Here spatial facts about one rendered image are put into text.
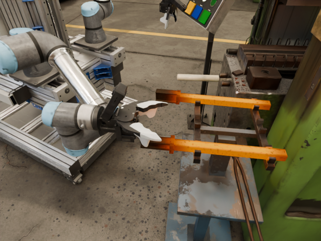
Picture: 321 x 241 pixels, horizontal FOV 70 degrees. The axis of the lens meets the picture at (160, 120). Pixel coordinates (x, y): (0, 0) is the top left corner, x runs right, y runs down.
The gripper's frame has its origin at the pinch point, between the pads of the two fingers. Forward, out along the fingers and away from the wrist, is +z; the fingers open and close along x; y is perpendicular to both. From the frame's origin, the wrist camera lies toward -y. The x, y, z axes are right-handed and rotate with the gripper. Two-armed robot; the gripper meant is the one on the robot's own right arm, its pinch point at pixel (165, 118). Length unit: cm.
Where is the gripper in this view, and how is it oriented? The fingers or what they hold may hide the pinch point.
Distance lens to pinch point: 63.2
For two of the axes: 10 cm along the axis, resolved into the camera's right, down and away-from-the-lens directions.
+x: -1.3, 6.6, -7.4
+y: 0.0, 7.4, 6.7
